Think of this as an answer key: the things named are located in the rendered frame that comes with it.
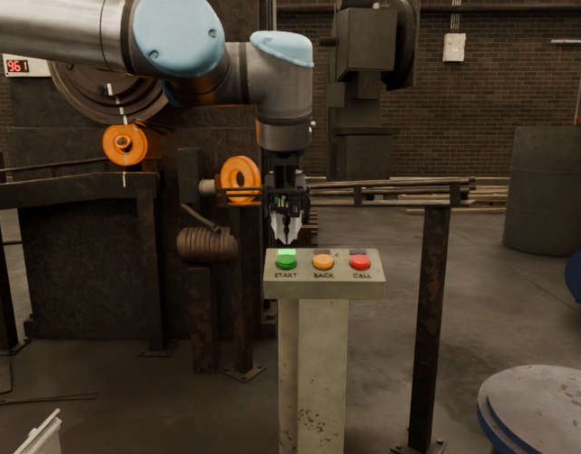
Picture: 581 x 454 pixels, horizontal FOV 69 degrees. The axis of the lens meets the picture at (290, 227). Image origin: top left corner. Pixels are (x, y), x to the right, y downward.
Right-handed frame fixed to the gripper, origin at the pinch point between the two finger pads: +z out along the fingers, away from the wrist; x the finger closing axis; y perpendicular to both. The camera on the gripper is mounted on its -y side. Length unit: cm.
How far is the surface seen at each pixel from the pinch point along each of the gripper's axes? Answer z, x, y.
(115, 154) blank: 14, -63, -73
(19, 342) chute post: 87, -113, -51
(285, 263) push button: 5.6, -0.2, 1.6
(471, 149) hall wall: 251, 309, -634
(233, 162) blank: 11, -18, -58
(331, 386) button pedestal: 30.1, 9.1, 12.4
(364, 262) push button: 5.7, 15.5, 1.2
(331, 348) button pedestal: 21.6, 8.9, 9.3
